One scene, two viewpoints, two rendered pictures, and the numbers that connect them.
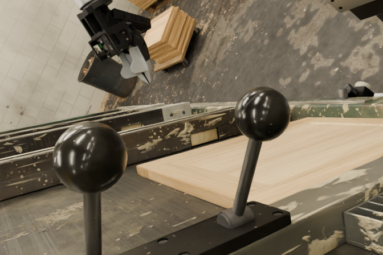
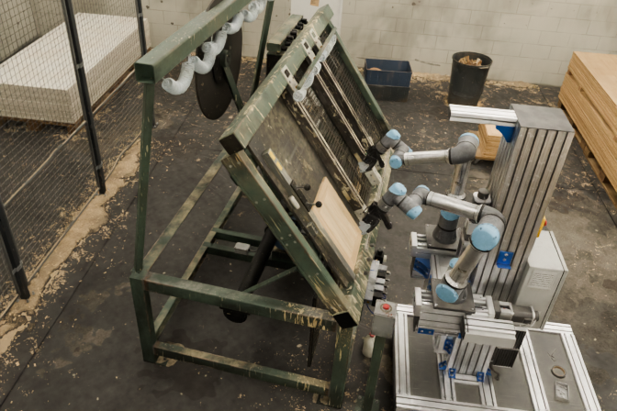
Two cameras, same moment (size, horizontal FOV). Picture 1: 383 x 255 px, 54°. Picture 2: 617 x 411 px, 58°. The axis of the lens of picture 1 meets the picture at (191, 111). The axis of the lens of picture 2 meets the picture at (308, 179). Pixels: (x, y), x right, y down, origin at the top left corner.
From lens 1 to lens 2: 276 cm
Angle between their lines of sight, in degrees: 22
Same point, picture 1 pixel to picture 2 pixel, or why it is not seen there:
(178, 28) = not seen: hidden behind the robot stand
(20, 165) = (319, 142)
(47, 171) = (319, 149)
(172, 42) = (489, 146)
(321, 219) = (309, 217)
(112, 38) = (367, 158)
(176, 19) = not seen: hidden behind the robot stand
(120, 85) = (457, 96)
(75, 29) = (521, 26)
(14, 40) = not seen: outside the picture
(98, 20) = (372, 152)
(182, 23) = not seen: hidden behind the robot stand
